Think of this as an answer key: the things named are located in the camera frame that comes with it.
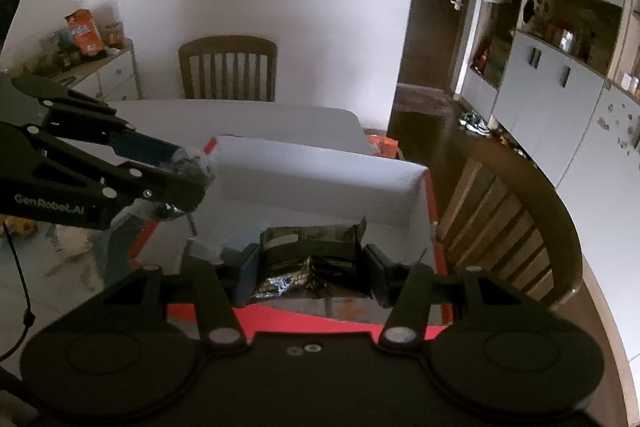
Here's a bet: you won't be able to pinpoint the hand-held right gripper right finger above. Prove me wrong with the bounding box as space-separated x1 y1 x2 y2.
365 244 531 350

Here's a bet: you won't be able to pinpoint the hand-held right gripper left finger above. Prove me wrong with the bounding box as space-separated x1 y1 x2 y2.
102 244 261 350

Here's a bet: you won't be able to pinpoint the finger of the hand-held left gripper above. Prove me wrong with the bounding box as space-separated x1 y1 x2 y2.
11 76 178 168
0 122 212 214

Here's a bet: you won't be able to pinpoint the clear bun packet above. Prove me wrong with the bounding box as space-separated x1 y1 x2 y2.
170 146 218 180

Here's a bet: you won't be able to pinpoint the dark crinkled snack packet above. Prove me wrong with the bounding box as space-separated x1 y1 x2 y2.
252 217 371 303

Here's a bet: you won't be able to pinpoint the white cardboard box red edges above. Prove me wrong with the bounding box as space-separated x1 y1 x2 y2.
127 134 453 328

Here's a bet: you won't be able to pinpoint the white desktop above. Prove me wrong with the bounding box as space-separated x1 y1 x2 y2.
0 99 636 427

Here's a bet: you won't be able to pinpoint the low white cabinet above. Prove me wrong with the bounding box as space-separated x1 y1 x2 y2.
50 38 143 102

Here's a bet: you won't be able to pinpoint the wooden slat-back chair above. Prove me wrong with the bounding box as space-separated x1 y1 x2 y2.
178 36 278 102

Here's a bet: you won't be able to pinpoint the orange snack bag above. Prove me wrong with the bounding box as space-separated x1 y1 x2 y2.
64 9 107 58

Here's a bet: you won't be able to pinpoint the orange packet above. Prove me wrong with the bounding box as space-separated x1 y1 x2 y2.
367 134 401 158

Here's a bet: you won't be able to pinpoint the wooden curved-back chair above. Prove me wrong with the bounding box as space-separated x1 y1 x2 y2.
435 139 586 313

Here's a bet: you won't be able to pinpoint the pair of sneakers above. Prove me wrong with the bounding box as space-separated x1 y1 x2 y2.
459 111 491 136

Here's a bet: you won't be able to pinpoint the patterned rug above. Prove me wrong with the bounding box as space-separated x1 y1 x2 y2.
395 84 461 116

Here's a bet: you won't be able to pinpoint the brown wooden door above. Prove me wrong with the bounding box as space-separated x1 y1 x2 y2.
415 0 483 94

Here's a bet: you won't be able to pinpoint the black cable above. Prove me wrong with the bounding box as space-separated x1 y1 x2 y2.
0 217 37 360

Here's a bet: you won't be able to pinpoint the white wall cupboard unit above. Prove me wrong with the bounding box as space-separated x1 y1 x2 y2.
457 0 640 343

